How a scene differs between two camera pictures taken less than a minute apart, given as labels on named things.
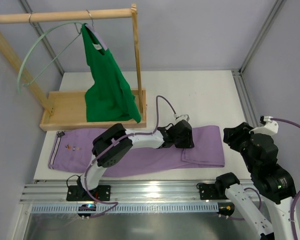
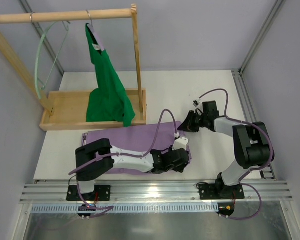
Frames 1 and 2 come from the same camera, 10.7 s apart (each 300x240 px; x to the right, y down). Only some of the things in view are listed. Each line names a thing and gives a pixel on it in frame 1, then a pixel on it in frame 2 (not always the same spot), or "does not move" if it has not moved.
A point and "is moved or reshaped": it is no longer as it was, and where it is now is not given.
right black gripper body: x=232 y=135 → x=195 y=121
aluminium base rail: x=121 y=191 does not move
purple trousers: x=71 y=151 is moved or reshaped
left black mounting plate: x=77 y=193 does not move
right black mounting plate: x=208 y=191 does not move
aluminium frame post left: x=40 y=32 does not move
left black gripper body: x=186 y=137 → x=179 y=160
